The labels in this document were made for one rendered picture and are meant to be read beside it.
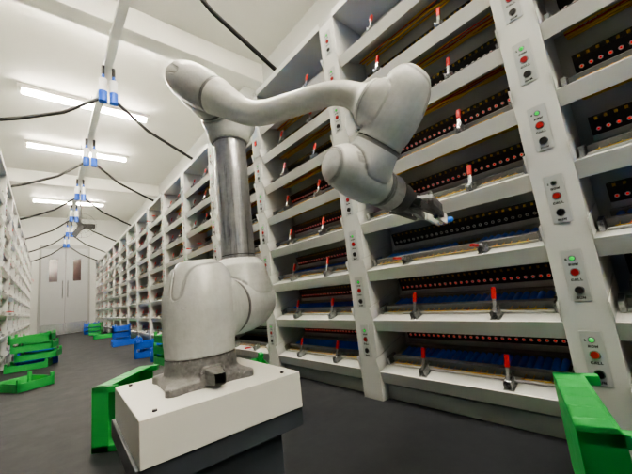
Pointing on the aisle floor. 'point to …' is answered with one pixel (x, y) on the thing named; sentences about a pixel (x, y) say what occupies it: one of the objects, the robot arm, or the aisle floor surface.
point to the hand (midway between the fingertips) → (435, 216)
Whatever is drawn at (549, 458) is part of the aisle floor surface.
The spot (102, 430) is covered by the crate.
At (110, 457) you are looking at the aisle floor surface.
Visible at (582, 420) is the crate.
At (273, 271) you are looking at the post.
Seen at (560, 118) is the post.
